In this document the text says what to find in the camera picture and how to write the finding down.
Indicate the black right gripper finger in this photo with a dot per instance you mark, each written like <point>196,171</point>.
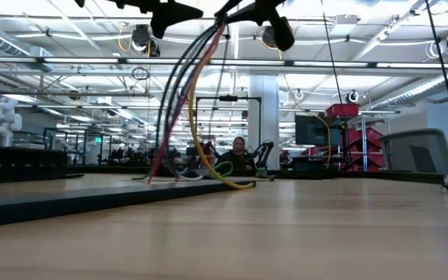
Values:
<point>243,18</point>
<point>239,5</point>

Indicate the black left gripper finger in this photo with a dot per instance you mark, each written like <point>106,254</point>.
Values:
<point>185,8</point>
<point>185,16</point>

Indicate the black duct cover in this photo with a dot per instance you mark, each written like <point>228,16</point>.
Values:
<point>92,198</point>

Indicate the small black robot arm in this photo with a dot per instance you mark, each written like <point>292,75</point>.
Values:
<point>264,151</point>

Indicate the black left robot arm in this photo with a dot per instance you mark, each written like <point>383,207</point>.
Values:
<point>79,2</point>

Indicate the white square pillar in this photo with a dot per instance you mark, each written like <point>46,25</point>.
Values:
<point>263,116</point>

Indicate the red box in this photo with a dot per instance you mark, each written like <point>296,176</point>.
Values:
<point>342,110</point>

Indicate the black monitor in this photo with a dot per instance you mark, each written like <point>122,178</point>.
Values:
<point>317,130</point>

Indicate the person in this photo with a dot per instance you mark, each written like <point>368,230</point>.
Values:
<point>237,155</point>

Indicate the red storage bin rack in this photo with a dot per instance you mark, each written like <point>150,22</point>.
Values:
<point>364,144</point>

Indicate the grey mesh office chair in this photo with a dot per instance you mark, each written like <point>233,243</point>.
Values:
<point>414,151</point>

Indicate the white robot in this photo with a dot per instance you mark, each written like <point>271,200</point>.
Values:
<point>4,120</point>

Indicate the black gantry frame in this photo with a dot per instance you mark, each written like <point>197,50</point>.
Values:
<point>247,98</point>

